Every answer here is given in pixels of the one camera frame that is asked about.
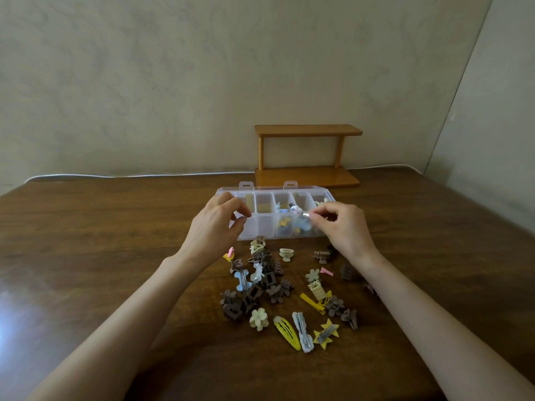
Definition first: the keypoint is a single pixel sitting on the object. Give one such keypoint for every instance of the person's right forearm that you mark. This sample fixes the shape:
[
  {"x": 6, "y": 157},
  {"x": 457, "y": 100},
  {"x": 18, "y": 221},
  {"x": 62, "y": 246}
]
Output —
[{"x": 451, "y": 334}]

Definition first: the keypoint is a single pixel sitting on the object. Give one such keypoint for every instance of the clear plastic compartment box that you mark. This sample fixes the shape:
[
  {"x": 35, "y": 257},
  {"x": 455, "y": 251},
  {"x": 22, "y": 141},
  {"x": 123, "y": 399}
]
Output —
[{"x": 263, "y": 227}]

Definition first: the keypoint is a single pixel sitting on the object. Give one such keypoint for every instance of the pale yellow hair clip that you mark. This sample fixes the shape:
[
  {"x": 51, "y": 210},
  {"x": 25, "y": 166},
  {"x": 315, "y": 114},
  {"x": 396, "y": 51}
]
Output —
[{"x": 249, "y": 201}]

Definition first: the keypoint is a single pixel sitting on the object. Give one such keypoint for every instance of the cream ribbed claw clip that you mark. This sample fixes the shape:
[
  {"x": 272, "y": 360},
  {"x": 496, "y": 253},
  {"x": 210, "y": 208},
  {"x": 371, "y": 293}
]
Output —
[{"x": 317, "y": 291}]

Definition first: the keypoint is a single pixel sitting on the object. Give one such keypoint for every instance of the person's left hand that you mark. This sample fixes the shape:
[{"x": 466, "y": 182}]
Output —
[{"x": 213, "y": 233}]

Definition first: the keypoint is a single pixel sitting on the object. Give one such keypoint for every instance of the small wooden shelf rack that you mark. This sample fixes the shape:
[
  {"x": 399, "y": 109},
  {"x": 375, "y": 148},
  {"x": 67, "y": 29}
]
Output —
[{"x": 307, "y": 130}]

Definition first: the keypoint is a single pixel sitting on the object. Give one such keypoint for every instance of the white and blue clip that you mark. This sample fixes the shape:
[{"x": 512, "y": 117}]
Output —
[{"x": 296, "y": 209}]

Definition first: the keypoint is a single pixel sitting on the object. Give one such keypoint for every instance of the brown ribbed claw clip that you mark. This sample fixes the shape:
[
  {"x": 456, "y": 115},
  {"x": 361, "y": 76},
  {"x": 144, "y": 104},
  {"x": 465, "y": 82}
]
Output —
[{"x": 347, "y": 272}]

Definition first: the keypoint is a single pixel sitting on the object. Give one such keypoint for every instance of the person's left forearm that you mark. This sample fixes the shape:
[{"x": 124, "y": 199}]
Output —
[{"x": 117, "y": 334}]

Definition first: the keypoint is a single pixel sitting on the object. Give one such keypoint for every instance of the pile of mixed hair clips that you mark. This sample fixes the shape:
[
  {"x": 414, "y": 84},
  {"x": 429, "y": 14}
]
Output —
[{"x": 259, "y": 288}]

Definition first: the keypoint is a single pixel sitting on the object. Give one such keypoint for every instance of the person's right hand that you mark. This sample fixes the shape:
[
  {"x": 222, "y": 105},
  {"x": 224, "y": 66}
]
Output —
[{"x": 347, "y": 231}]

